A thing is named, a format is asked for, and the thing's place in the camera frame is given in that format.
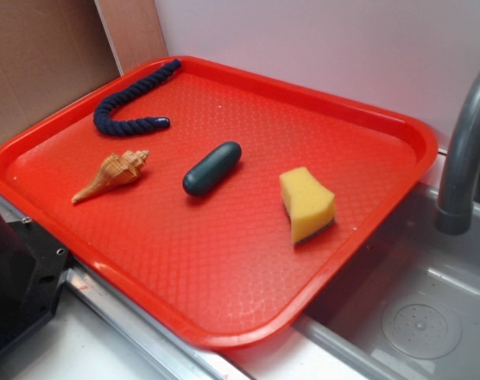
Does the brown cardboard panel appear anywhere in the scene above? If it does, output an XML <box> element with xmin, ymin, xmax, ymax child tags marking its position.
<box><xmin>0</xmin><ymin>1</ymin><xmax>167</xmax><ymax>145</ymax></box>

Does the silver metal rail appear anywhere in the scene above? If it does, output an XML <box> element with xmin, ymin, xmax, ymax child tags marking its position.
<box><xmin>0</xmin><ymin>184</ymin><xmax>249</xmax><ymax>380</ymax></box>

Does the orange spiral seashell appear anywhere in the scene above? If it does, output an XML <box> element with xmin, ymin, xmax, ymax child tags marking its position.
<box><xmin>71</xmin><ymin>150</ymin><xmax>150</xmax><ymax>204</ymax></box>

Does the grey plastic sink basin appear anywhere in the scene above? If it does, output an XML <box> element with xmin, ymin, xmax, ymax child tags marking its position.
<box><xmin>294</xmin><ymin>148</ymin><xmax>480</xmax><ymax>380</ymax></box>

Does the red plastic tray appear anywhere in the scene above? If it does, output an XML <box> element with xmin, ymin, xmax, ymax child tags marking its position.
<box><xmin>0</xmin><ymin>57</ymin><xmax>437</xmax><ymax>349</ymax></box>

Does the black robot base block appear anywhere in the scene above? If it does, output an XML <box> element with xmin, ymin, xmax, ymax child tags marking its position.
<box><xmin>0</xmin><ymin>213</ymin><xmax>70</xmax><ymax>358</ymax></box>

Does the grey curved faucet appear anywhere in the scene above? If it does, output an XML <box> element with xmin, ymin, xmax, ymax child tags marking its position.
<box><xmin>434</xmin><ymin>72</ymin><xmax>480</xmax><ymax>235</ymax></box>

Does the yellow sponge with grey pad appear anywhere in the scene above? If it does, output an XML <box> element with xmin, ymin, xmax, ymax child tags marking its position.
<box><xmin>279</xmin><ymin>167</ymin><xmax>336</xmax><ymax>245</ymax></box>

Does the dark green capsule sponge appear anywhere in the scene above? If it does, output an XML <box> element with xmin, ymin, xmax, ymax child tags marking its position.
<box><xmin>182</xmin><ymin>141</ymin><xmax>242</xmax><ymax>196</ymax></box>

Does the dark blue twisted rope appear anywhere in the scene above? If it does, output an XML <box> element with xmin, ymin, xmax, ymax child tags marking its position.
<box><xmin>93</xmin><ymin>59</ymin><xmax>183</xmax><ymax>139</ymax></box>

